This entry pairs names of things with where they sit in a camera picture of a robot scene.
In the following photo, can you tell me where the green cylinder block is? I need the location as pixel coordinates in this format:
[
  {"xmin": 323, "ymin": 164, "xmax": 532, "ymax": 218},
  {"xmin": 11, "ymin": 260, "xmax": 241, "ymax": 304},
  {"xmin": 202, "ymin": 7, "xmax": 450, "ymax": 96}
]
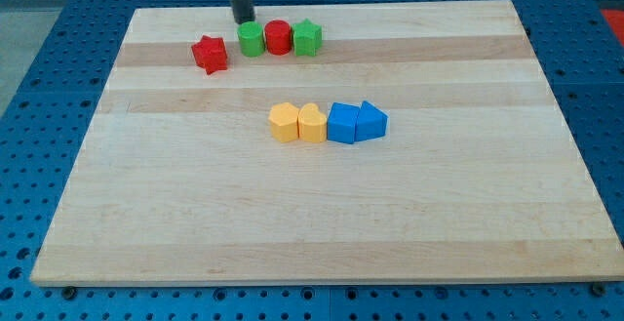
[{"xmin": 237, "ymin": 21, "xmax": 265, "ymax": 58}]

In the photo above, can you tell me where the red star block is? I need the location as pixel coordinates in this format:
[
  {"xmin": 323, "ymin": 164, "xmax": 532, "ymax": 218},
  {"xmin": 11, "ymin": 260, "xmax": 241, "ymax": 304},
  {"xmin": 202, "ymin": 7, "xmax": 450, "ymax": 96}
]
[{"xmin": 191, "ymin": 35, "xmax": 228, "ymax": 75}]

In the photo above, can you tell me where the green star block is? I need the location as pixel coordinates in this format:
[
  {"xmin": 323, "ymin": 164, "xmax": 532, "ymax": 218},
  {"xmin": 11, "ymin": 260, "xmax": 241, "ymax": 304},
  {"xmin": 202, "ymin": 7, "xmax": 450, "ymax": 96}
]
[{"xmin": 292, "ymin": 19, "xmax": 323, "ymax": 57}]

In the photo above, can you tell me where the red cylinder block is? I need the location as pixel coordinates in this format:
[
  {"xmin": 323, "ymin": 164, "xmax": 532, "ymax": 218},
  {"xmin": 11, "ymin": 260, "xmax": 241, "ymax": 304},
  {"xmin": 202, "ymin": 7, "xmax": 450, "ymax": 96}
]
[{"xmin": 264, "ymin": 20, "xmax": 292, "ymax": 56}]

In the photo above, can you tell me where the yellow hexagon block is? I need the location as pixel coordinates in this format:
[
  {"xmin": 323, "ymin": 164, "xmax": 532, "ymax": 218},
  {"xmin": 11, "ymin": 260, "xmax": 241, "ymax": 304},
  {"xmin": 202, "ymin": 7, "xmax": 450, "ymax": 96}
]
[{"xmin": 268, "ymin": 102, "xmax": 299, "ymax": 142}]

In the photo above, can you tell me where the yellow heart block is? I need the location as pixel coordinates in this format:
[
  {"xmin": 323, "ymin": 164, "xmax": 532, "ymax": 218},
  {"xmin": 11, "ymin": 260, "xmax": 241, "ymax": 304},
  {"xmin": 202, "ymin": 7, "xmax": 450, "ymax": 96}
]
[{"xmin": 298, "ymin": 103, "xmax": 328, "ymax": 142}]

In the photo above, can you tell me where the blue square block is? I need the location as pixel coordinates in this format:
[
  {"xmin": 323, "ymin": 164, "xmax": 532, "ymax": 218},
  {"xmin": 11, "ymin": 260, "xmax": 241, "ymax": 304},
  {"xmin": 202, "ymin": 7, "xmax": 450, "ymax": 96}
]
[{"xmin": 327, "ymin": 102, "xmax": 360, "ymax": 144}]

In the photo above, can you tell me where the blue triangle block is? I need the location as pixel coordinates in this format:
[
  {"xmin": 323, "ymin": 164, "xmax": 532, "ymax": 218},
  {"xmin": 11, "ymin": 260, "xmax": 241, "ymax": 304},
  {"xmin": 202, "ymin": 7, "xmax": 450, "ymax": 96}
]
[{"xmin": 355, "ymin": 100, "xmax": 388, "ymax": 141}]

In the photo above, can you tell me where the light wooden board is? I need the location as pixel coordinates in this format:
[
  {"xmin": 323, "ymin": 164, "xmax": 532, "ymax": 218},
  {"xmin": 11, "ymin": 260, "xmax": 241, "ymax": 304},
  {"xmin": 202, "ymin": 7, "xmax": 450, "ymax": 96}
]
[{"xmin": 30, "ymin": 0, "xmax": 623, "ymax": 287}]

